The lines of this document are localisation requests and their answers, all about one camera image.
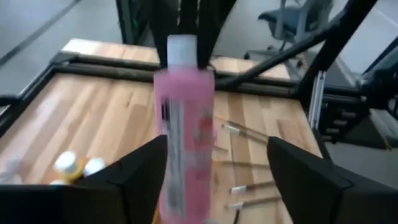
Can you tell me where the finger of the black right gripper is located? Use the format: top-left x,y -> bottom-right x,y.
197,0 -> 237,68
149,0 -> 171,68

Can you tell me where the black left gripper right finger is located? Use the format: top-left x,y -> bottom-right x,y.
267,136 -> 398,224

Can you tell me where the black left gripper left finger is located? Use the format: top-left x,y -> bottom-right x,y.
0,135 -> 168,224

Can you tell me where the small orange paint bottle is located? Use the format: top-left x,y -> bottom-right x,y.
83,157 -> 106,177

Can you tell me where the small yellow paint bottle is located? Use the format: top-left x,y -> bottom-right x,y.
54,151 -> 81,181

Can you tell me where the large pink paint bottle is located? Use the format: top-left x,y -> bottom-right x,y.
154,34 -> 216,224

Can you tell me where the grey office chair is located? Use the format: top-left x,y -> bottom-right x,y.
244,0 -> 335,62

